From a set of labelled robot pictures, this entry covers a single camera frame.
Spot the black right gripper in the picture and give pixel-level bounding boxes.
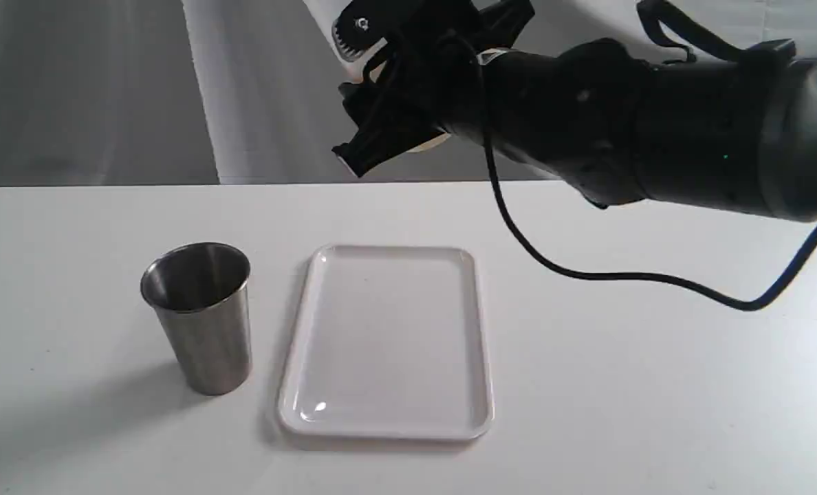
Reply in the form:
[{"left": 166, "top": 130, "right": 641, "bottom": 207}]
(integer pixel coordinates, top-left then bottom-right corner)
[{"left": 331, "top": 1, "right": 535, "bottom": 178}]

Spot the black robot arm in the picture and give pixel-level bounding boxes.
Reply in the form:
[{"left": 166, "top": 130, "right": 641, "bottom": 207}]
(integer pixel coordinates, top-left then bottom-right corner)
[{"left": 329, "top": 1, "right": 817, "bottom": 222}]

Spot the stainless steel cup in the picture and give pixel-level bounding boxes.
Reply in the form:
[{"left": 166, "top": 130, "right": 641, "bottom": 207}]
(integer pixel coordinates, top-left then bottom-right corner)
[{"left": 140, "top": 242, "right": 252, "bottom": 397}]

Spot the white plastic tray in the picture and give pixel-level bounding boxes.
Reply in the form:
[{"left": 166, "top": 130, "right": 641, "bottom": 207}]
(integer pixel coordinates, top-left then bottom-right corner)
[{"left": 277, "top": 244, "right": 494, "bottom": 443}]

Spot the white backdrop cloth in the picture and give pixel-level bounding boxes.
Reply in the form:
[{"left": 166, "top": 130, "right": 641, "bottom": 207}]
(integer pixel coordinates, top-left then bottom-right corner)
[{"left": 0, "top": 1, "right": 817, "bottom": 187}]

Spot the black cable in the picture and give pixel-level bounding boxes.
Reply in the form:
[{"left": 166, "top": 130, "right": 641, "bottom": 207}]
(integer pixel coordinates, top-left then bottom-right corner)
[{"left": 474, "top": 41, "right": 817, "bottom": 311}]

